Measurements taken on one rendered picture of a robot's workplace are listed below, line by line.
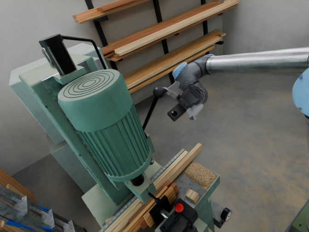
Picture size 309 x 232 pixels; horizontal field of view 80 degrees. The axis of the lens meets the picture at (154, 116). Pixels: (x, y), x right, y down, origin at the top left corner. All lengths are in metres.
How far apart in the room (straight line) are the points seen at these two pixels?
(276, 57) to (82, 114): 0.62
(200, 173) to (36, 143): 2.63
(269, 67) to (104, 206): 0.98
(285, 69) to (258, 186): 1.42
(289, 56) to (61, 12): 2.52
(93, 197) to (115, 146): 0.71
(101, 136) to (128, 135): 0.07
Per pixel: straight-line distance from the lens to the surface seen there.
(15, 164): 3.32
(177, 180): 0.93
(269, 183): 2.03
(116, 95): 0.45
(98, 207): 1.13
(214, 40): 3.61
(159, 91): 0.51
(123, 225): 0.86
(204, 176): 0.89
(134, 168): 0.59
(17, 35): 2.76
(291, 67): 0.72
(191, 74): 0.91
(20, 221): 1.48
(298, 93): 0.54
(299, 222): 1.20
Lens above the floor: 1.67
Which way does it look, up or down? 35 degrees down
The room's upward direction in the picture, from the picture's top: 17 degrees counter-clockwise
